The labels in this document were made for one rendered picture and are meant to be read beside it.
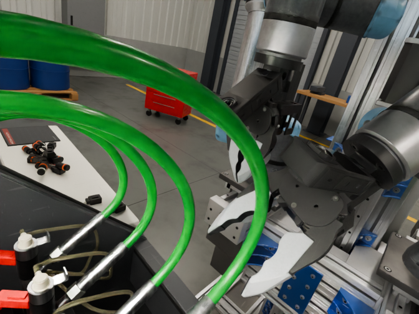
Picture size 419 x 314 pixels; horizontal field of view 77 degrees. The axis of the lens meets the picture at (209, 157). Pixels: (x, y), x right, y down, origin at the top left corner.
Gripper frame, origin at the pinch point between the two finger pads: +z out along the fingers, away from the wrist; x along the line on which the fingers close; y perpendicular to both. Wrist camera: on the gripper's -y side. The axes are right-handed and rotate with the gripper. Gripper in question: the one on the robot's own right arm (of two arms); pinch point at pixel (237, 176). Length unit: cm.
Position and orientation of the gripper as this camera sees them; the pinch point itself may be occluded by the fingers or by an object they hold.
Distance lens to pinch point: 45.7
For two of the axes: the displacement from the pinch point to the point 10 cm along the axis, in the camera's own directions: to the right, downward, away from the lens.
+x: -6.6, -4.3, 6.1
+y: 7.2, -1.5, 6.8
